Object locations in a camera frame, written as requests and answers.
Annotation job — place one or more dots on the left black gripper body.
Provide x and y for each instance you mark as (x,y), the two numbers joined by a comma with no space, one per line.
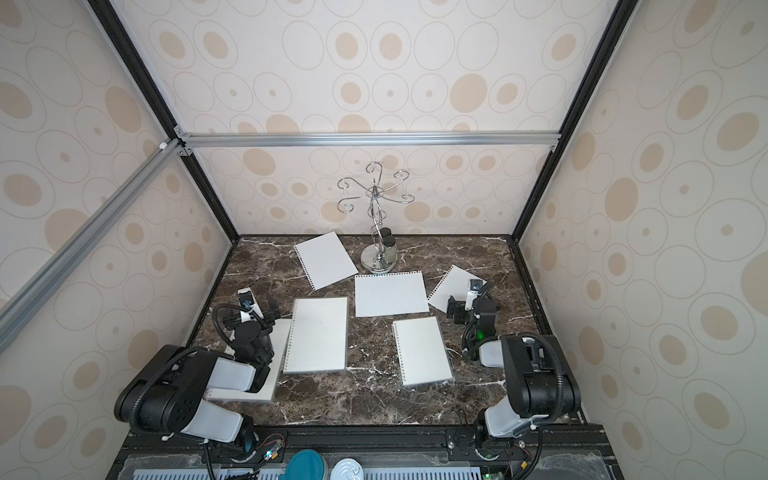
(268,350)

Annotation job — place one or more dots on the torn lined page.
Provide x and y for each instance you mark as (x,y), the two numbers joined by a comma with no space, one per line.
(325,260)
(390,294)

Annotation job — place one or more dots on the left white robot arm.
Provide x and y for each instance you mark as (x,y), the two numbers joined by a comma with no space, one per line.
(167,397)

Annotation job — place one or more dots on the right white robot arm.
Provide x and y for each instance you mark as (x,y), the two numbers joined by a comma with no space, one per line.
(540,386)

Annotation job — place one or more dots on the green spice bottle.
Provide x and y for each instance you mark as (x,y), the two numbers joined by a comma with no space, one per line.
(390,250)

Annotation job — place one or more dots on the chrome hook stand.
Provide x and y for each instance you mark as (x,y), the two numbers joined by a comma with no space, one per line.
(374,193)

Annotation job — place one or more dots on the teal round lid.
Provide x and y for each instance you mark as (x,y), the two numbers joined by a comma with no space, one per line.
(306,465)

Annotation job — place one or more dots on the white round lid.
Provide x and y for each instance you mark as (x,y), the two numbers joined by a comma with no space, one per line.
(347,469)

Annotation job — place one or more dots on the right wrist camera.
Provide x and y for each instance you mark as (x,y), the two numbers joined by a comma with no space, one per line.
(474,290)

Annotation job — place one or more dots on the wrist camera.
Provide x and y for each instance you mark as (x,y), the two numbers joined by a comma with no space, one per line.
(250,310)
(474,290)

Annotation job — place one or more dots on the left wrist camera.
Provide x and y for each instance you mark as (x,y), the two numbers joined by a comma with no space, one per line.
(250,310)

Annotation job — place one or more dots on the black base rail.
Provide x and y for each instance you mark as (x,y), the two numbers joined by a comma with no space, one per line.
(557,451)

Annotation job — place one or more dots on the horizontal aluminium rail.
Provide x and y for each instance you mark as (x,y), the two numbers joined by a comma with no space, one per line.
(396,139)

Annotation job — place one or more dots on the left diagonal aluminium rail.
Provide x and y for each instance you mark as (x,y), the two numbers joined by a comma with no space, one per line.
(35,293)

